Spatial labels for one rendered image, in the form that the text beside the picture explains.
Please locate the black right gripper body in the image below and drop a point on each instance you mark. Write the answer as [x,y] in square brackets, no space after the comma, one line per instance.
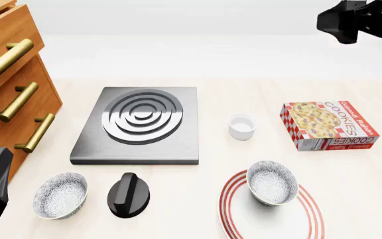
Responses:
[338,21]

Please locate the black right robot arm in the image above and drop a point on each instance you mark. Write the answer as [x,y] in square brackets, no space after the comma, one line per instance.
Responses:
[381,20]

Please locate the patterned black and white bowl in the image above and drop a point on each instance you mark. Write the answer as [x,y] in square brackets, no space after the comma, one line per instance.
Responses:
[60,196]
[272,185]

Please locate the flat black stove plate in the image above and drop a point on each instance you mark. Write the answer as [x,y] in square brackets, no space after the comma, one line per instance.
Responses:
[138,149]

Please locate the small white ramekin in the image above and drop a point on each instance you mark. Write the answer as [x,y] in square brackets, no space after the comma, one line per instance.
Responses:
[242,128]

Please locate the white plate with red rings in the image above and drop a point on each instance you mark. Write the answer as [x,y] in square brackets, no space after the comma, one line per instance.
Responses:
[260,219]

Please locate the wooden drawer, flush front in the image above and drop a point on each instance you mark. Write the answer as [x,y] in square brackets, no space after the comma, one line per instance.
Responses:
[50,109]
[41,82]

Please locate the red and white cookie box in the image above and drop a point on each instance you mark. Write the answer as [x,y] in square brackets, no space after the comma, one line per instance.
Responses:
[330,124]

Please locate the round black stove knob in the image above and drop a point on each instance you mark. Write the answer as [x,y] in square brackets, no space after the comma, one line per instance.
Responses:
[128,196]

